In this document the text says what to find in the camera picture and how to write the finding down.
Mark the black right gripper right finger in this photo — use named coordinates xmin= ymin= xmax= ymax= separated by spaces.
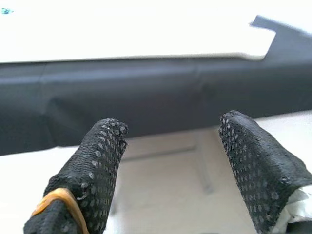
xmin=218 ymin=110 xmax=312 ymax=234

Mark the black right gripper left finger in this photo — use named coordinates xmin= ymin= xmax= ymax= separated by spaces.
xmin=23 ymin=118 xmax=129 ymax=234

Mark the tan rubber band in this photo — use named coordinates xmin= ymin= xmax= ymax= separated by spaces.
xmin=31 ymin=187 xmax=90 ymax=234

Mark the black table cloth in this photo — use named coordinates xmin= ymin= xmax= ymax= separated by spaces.
xmin=0 ymin=14 xmax=312 ymax=156

